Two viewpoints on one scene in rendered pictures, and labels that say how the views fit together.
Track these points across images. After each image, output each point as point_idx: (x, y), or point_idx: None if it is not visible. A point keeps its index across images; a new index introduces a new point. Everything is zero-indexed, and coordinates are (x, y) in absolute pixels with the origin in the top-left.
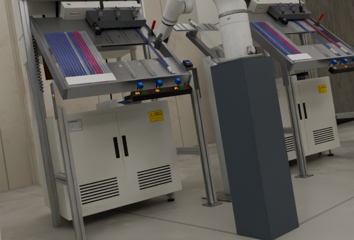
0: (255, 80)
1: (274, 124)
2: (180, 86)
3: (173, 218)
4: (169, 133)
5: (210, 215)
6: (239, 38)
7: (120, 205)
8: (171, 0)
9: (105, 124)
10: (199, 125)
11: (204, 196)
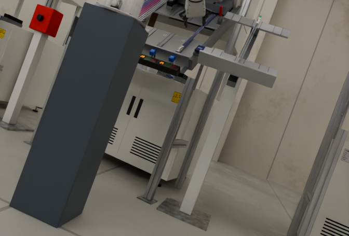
0: (90, 33)
1: (89, 94)
2: (168, 64)
3: (98, 178)
4: (183, 121)
5: (108, 193)
6: None
7: (108, 153)
8: None
9: (133, 82)
10: (174, 114)
11: (176, 200)
